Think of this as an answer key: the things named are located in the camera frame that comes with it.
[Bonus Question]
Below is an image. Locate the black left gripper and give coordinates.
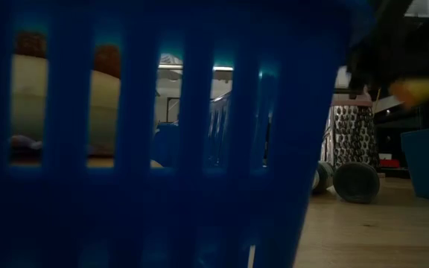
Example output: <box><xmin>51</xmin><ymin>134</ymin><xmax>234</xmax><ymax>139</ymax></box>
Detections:
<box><xmin>348</xmin><ymin>14</ymin><xmax>429</xmax><ymax>90</ymax></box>

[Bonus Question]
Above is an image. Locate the yellow paint bottle white label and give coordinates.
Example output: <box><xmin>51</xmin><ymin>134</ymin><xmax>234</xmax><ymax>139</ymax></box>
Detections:
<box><xmin>388</xmin><ymin>77</ymin><xmax>429</xmax><ymax>108</ymax></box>

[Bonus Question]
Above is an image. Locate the white rectangular fixture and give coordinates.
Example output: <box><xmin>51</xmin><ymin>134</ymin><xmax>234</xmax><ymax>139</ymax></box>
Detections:
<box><xmin>335</xmin><ymin>66</ymin><xmax>353</xmax><ymax>89</ymax></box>

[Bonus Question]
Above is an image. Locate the metal box grater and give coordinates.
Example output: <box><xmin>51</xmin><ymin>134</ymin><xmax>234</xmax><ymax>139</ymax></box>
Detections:
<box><xmin>320</xmin><ymin>92</ymin><xmax>381</xmax><ymax>172</ymax></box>

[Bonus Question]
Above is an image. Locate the dark paint bottle white label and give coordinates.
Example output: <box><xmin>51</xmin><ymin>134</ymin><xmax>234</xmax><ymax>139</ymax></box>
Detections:
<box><xmin>332</xmin><ymin>161</ymin><xmax>381</xmax><ymax>205</ymax></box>

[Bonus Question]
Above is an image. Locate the blue slotted plastic basket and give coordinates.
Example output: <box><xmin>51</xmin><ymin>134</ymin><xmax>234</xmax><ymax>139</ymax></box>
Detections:
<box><xmin>0</xmin><ymin>0</ymin><xmax>375</xmax><ymax>268</ymax></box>

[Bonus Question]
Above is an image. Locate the beige bulky object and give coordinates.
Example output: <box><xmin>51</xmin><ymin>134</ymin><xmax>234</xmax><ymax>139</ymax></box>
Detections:
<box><xmin>11</xmin><ymin>31</ymin><xmax>122</xmax><ymax>157</ymax></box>

